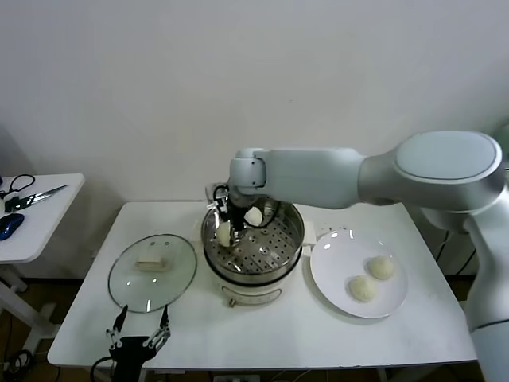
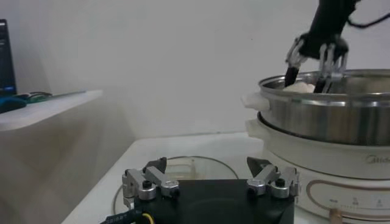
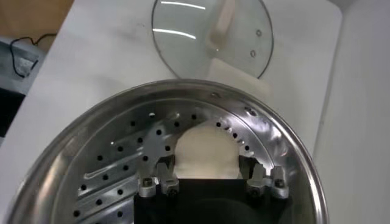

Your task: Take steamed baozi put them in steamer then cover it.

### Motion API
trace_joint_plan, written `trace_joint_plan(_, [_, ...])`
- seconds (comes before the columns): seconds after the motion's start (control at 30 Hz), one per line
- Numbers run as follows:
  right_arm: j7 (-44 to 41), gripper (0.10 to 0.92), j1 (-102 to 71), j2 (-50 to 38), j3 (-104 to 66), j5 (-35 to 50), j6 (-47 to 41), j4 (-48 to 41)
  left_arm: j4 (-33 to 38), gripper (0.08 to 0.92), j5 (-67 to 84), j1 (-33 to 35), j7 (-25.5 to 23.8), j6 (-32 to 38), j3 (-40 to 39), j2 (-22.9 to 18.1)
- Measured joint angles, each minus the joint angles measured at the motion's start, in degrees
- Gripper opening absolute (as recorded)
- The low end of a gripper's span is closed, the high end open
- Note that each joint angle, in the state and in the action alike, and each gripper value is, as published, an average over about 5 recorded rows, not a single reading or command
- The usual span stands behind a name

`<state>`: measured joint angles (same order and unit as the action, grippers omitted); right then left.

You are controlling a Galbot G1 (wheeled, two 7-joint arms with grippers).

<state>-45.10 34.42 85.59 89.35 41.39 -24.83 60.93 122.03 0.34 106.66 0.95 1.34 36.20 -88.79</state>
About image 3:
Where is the white steamed baozi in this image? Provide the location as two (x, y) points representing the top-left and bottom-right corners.
(174, 126), (243, 180)

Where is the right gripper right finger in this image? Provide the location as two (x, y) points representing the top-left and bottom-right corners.
(243, 158), (290, 200)

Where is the round glass pot lid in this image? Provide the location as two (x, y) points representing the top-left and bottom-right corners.
(151, 0), (274, 80)

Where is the thin black floor cable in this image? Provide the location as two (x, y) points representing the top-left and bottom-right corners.
(9, 32), (58, 79)

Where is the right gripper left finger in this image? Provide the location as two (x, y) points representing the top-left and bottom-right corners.
(136, 156), (180, 198)

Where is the stainless steel steamer basket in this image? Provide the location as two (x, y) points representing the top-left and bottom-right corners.
(5, 79), (330, 224)

